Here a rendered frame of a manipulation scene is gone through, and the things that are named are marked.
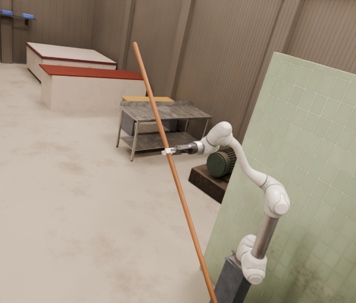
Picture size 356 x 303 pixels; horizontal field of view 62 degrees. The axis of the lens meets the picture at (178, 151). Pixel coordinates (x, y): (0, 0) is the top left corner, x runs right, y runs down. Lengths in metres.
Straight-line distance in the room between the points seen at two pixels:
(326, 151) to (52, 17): 10.53
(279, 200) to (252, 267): 0.59
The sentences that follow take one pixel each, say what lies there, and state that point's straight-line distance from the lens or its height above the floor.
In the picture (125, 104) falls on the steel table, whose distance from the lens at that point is 5.93.
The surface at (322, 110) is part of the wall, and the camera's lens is 2.52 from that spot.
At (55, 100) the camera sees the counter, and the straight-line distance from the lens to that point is 7.55.
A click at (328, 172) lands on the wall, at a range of 2.54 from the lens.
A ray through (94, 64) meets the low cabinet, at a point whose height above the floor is 0.75.
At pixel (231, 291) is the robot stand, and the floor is 0.77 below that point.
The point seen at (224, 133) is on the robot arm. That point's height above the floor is 2.12.
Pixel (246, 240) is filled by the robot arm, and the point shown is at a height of 1.25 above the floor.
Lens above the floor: 2.72
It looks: 25 degrees down
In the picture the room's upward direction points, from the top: 14 degrees clockwise
